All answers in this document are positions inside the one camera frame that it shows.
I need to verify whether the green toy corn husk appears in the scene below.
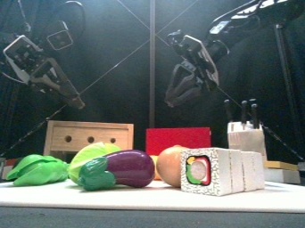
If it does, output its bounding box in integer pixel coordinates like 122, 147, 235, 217
5, 153, 71, 187

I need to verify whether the wooden box with holes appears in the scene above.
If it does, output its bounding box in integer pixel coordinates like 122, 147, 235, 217
43, 119, 135, 163

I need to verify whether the red flat board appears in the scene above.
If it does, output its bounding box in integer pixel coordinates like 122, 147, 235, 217
144, 126, 213, 157

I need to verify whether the light green toy cabbage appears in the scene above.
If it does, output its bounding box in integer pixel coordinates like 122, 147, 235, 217
67, 142, 123, 185

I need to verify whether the white toy knife block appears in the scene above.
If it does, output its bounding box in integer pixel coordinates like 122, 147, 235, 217
226, 121, 267, 163

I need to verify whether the purple toy eggplant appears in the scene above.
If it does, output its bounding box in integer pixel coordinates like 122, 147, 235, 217
77, 149, 156, 191

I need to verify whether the small orange toy fruit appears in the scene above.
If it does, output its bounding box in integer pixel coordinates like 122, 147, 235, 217
148, 154, 162, 181

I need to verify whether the toy sushi roll slice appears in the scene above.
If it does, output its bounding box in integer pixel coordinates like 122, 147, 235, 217
229, 149, 245, 194
239, 151, 257, 192
251, 151, 266, 191
179, 147, 234, 197

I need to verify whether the yellow flat block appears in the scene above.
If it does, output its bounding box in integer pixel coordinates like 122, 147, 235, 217
263, 160, 299, 172

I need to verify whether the white flat block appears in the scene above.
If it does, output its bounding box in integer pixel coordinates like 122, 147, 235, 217
263, 167, 301, 185

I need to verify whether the white cutting board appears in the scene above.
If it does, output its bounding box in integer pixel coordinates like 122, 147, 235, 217
0, 178, 305, 214

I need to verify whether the vertical metal frame pole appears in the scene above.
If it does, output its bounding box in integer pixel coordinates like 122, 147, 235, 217
147, 0, 158, 129

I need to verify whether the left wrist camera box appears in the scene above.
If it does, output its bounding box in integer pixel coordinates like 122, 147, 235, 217
45, 28, 75, 52

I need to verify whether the black handled toy knife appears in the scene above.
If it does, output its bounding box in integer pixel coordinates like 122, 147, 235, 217
249, 98, 261, 130
239, 100, 249, 131
223, 99, 234, 124

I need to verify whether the black metal stand post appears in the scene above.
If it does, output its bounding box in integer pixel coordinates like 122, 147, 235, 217
273, 23, 303, 163

